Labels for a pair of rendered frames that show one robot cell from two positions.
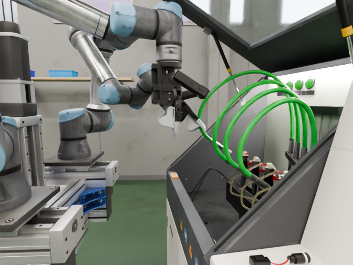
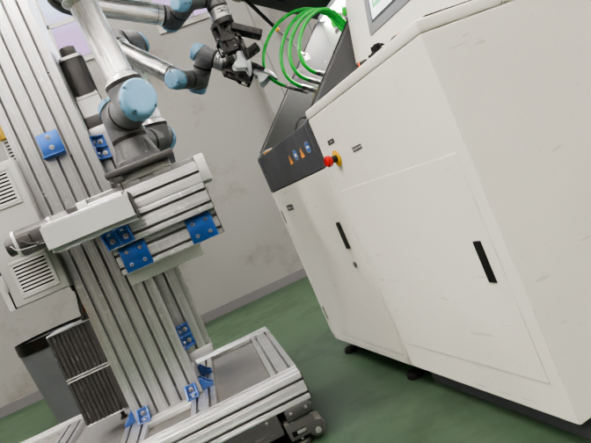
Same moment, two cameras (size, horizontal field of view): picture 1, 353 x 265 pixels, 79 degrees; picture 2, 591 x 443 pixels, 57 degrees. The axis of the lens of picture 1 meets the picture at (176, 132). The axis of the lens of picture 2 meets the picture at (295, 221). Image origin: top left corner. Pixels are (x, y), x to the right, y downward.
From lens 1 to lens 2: 145 cm
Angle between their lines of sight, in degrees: 9
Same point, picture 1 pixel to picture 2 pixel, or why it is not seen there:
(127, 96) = (192, 76)
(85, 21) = (149, 13)
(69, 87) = not seen: hidden behind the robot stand
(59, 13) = (132, 13)
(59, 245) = (203, 164)
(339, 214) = (362, 52)
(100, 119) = (162, 132)
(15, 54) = (84, 70)
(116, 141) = not seen: hidden behind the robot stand
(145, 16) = not seen: outside the picture
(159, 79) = (222, 33)
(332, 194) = (358, 46)
